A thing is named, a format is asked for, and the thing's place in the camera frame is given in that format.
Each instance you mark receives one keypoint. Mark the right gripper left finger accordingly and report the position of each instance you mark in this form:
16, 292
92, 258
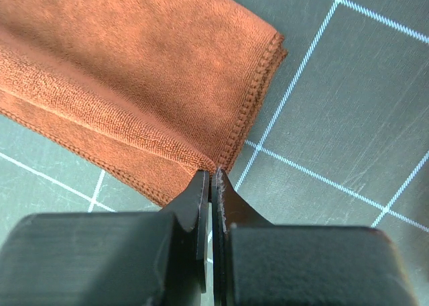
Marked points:
122, 258

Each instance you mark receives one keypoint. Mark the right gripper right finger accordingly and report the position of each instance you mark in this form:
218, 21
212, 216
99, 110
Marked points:
256, 262

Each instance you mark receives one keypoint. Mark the brown towel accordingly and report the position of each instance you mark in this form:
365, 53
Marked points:
149, 90

